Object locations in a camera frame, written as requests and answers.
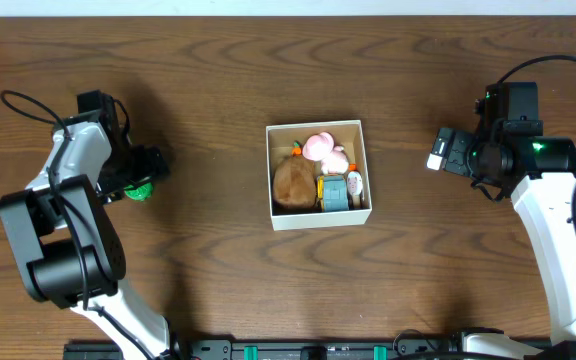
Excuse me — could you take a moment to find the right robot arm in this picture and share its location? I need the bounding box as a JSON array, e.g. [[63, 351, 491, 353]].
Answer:
[[427, 82, 576, 359]]

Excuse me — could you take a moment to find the green round toy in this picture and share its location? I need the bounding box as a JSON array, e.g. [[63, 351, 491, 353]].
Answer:
[[124, 182, 154, 202]]

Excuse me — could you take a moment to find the brown plush capybara toy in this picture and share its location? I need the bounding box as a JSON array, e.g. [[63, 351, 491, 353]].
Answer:
[[272, 142, 317, 210]]

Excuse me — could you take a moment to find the white cardboard box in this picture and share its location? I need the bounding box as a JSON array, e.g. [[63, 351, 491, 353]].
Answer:
[[265, 120, 372, 231]]

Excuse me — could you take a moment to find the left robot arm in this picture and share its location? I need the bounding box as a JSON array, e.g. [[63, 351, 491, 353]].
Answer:
[[0, 90, 183, 359]]

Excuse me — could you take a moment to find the pig face rattle drum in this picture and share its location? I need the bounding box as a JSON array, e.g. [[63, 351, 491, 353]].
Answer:
[[346, 171, 364, 210]]

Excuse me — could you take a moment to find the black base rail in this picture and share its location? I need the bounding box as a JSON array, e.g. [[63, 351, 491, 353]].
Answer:
[[62, 327, 554, 360]]

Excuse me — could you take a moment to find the yellow grey toy truck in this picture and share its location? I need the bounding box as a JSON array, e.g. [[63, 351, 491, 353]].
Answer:
[[317, 175, 349, 212]]

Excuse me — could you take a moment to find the white pink plush duck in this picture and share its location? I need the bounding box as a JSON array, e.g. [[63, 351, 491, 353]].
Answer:
[[302, 132, 351, 175]]

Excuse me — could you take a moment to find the left black cable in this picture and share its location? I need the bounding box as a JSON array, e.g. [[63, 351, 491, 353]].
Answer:
[[0, 89, 144, 360]]

